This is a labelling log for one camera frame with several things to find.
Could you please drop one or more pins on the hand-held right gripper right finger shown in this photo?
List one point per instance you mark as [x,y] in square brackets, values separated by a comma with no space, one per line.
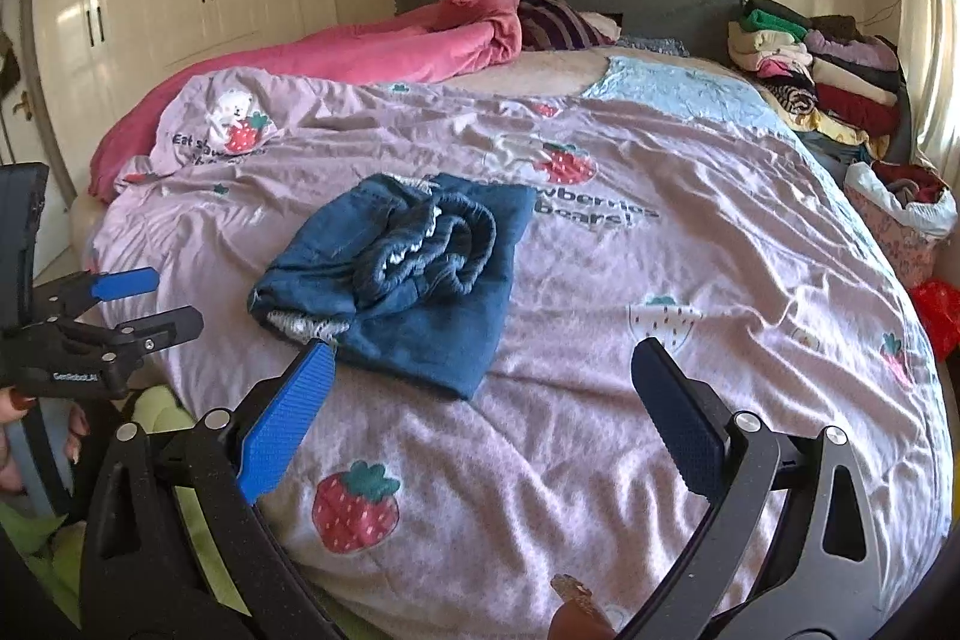
[679,422]

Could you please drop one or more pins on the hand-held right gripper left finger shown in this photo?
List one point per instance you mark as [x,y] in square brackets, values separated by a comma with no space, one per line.
[289,422]

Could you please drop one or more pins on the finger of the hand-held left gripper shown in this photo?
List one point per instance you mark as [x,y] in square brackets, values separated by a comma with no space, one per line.
[124,284]
[161,329]

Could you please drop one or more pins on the blue pants with lace hem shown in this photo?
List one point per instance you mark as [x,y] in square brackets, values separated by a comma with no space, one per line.
[420,325]

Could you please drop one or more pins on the person's left hand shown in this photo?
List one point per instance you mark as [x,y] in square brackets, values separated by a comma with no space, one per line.
[15,411]

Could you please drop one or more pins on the person's green clothing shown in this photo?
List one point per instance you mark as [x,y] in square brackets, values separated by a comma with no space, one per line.
[161,407]

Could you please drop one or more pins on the cream door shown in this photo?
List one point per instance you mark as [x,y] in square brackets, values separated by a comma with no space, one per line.
[30,138]

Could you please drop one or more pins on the pink strawberry printed blanket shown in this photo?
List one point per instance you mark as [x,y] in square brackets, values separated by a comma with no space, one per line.
[675,235]

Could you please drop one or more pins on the red plastic bag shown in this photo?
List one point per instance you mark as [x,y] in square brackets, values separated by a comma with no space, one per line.
[937,317]

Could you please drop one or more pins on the pink quilt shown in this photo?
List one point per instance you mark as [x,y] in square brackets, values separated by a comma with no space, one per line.
[300,55]

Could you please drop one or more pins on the pink basket with clothes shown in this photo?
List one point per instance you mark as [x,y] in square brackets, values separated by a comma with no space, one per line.
[900,227]

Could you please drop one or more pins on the light blue cloth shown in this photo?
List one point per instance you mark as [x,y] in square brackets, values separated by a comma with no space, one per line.
[675,85]

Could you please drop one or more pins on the blue patterned cloth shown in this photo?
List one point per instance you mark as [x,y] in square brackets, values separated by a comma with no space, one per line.
[652,46]

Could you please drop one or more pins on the stack of folded clothes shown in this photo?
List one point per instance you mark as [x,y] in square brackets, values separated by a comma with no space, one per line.
[840,78]

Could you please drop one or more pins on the beige pillow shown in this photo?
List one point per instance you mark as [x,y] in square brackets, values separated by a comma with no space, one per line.
[525,74]

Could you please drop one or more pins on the purple striped cloth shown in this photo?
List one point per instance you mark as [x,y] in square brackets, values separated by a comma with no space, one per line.
[555,21]

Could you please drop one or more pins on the cream curtain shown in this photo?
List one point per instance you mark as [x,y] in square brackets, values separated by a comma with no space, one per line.
[930,10]

